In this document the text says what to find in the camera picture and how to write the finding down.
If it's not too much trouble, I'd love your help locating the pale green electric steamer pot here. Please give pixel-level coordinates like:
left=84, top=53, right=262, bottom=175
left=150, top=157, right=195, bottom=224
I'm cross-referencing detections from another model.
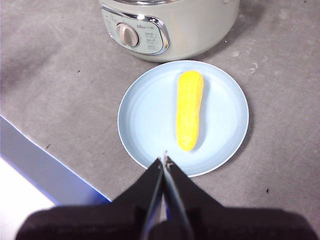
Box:
left=99, top=0, right=241, bottom=63

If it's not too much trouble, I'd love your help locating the yellow corn cob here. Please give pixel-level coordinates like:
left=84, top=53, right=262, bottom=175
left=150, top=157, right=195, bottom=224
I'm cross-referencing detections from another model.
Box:
left=176, top=70, right=206, bottom=152

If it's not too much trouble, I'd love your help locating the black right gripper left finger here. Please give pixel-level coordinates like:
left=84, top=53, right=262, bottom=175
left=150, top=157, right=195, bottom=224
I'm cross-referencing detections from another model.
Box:
left=16, top=157, right=165, bottom=240

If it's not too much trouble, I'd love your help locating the blue round plate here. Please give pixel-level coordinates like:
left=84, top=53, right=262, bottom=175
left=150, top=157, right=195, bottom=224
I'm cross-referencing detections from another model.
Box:
left=117, top=59, right=250, bottom=178

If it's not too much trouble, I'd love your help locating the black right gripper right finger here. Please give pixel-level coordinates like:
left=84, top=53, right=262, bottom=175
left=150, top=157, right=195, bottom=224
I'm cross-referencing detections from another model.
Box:
left=165, top=156, right=319, bottom=240

